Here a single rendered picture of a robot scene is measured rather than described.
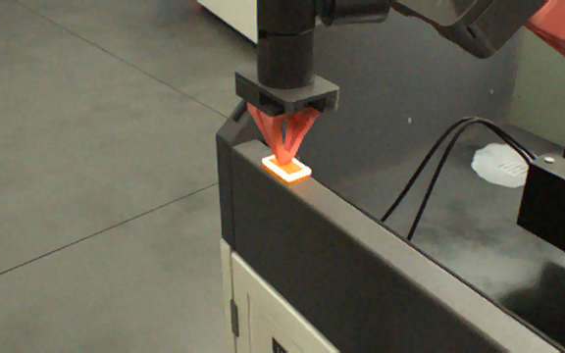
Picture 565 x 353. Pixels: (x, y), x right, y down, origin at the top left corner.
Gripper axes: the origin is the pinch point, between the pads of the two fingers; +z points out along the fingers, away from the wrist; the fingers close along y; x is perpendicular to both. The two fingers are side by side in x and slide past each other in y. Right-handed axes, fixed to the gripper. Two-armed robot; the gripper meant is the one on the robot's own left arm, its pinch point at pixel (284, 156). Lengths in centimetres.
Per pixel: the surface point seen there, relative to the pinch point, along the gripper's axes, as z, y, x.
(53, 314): 97, 104, 8
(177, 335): 97, 76, -17
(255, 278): 18.8, 3.6, 1.8
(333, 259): 6.1, -11.2, 1.8
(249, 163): 2.3, 4.3, 1.8
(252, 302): 23.4, 4.5, 1.7
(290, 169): 0.8, -1.4, 0.2
